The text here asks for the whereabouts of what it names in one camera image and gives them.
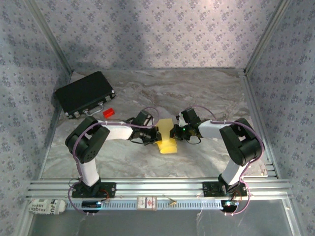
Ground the yellow paper sheet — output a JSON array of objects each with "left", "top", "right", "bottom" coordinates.
[{"left": 155, "top": 118, "right": 178, "bottom": 155}]

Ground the small red block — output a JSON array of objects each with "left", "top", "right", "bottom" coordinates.
[{"left": 102, "top": 107, "right": 116, "bottom": 118}]

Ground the white card with red print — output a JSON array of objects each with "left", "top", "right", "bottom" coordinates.
[{"left": 136, "top": 196, "right": 158, "bottom": 211}]

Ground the black right controller board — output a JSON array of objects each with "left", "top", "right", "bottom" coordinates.
[{"left": 220, "top": 200, "right": 240, "bottom": 212}]

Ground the black controller board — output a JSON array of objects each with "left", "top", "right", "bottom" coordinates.
[
  {"left": 82, "top": 201, "right": 102, "bottom": 213},
  {"left": 220, "top": 200, "right": 240, "bottom": 212}
]

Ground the black left controller board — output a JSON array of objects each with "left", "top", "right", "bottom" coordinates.
[{"left": 82, "top": 201, "right": 102, "bottom": 213}]

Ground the white roll with black print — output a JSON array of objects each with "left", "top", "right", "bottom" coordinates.
[{"left": 27, "top": 199, "right": 66, "bottom": 216}]

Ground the aluminium mounting rail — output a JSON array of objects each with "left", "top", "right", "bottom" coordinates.
[{"left": 26, "top": 179, "right": 292, "bottom": 199}]

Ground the thin aluminium edge rail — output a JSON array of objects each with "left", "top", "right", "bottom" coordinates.
[{"left": 72, "top": 67, "right": 247, "bottom": 72}]

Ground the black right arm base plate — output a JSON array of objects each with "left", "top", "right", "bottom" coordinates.
[{"left": 202, "top": 181, "right": 248, "bottom": 197}]

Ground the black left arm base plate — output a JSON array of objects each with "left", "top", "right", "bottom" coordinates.
[{"left": 71, "top": 182, "right": 117, "bottom": 198}]

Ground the small brass wire clip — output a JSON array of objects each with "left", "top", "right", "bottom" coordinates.
[{"left": 162, "top": 195, "right": 177, "bottom": 209}]

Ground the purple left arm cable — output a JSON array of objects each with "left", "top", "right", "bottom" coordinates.
[{"left": 67, "top": 107, "right": 162, "bottom": 217}]

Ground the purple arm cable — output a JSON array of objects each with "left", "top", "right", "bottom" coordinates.
[
  {"left": 189, "top": 105, "right": 264, "bottom": 217},
  {"left": 67, "top": 107, "right": 162, "bottom": 217}
]

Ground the aluminium side rail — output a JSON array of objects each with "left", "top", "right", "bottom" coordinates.
[
  {"left": 242, "top": 71, "right": 281, "bottom": 179},
  {"left": 38, "top": 71, "right": 75, "bottom": 179}
]

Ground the slotted grey cable duct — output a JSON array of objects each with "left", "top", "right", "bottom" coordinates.
[{"left": 66, "top": 199, "right": 224, "bottom": 210}]

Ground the black case with metal handle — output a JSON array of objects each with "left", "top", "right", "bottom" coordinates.
[{"left": 54, "top": 71, "right": 116, "bottom": 120}]

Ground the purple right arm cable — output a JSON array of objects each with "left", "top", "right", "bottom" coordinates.
[{"left": 189, "top": 105, "right": 264, "bottom": 217}]

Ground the aluminium frame post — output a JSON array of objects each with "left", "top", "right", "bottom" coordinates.
[
  {"left": 243, "top": 0, "right": 293, "bottom": 72},
  {"left": 26, "top": 0, "right": 74, "bottom": 72}
]

